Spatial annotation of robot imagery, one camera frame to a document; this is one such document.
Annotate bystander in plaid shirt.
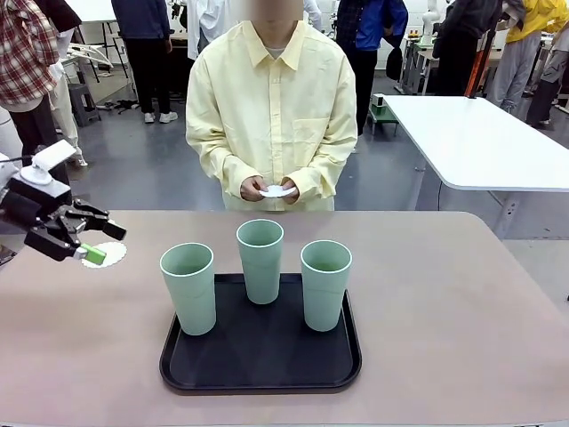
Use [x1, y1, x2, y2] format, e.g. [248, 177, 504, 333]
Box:
[0, 0, 84, 170]

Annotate white cylindrical appliance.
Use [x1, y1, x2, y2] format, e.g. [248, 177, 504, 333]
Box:
[0, 106, 23, 166]

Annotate mint green plastic cup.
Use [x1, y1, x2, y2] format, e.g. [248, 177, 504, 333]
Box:
[300, 239, 354, 334]
[159, 242, 218, 337]
[236, 219, 285, 306]

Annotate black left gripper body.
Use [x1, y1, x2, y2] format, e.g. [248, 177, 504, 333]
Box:
[0, 174, 75, 237]

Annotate orange and black pole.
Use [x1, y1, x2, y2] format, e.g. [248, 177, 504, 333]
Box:
[464, 29, 495, 101]

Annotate grey step stool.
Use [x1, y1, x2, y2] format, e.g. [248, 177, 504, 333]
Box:
[67, 83, 102, 128]

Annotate bystander in yellow jacket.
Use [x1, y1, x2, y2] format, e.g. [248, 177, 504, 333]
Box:
[486, 0, 569, 110]

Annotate person's left hand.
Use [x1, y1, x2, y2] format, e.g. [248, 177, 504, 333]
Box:
[280, 177, 301, 205]

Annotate person in yellow shirt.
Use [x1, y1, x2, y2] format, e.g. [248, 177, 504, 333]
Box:
[185, 0, 359, 213]

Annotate person's right forearm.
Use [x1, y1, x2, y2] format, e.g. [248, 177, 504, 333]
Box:
[186, 133, 250, 199]

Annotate bystander in grey clothes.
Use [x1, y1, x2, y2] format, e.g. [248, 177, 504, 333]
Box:
[525, 44, 569, 131]

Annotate person's left forearm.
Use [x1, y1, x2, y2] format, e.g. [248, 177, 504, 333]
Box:
[291, 141, 357, 201]

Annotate bystander in dark grey coat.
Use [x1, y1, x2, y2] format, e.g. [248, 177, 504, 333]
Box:
[432, 0, 506, 98]

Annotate black hanging bag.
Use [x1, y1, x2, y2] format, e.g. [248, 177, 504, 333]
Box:
[385, 44, 405, 82]

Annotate bystander in blue jacket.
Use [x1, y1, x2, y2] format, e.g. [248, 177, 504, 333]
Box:
[336, 0, 409, 155]

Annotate person's right hand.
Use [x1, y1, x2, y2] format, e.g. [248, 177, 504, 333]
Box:
[240, 175, 273, 202]

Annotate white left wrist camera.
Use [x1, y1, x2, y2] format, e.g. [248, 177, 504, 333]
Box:
[20, 140, 78, 197]

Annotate large white table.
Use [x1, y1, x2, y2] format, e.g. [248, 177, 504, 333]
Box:
[381, 94, 569, 239]

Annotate black plastic serving tray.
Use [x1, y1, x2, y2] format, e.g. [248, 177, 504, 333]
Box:
[158, 272, 363, 396]

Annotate bystander with white sneakers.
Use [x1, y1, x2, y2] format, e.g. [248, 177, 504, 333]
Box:
[110, 0, 180, 125]

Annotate white scalloped paper coaster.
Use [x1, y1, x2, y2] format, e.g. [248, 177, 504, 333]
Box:
[259, 185, 298, 199]
[81, 241, 129, 270]

